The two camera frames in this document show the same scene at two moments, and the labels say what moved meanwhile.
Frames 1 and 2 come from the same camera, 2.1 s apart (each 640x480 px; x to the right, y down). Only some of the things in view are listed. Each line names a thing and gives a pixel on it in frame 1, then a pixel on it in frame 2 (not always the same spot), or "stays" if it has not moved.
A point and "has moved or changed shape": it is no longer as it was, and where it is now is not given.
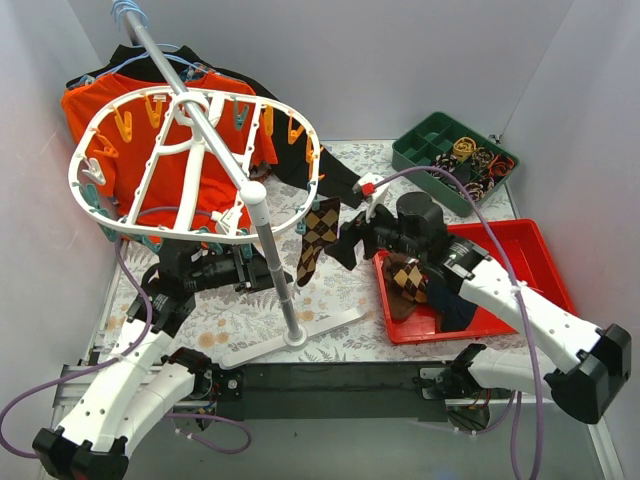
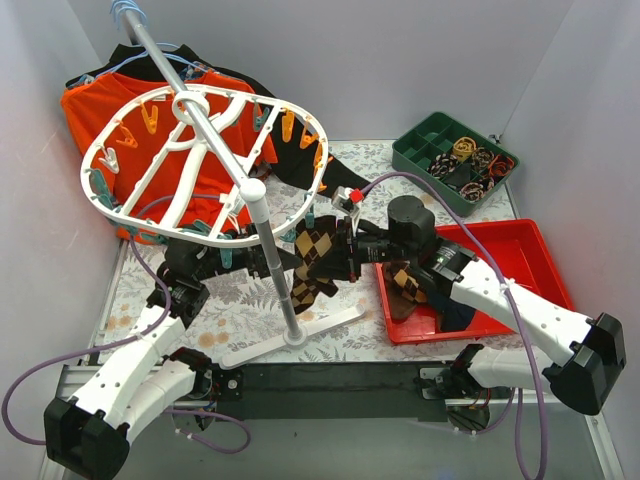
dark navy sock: (453, 312) stays
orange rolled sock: (500, 165) stays
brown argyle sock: (322, 229) has moved or changed shape
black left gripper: (251, 270) to (253, 260)
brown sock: (400, 306) stays
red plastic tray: (516, 248) stays
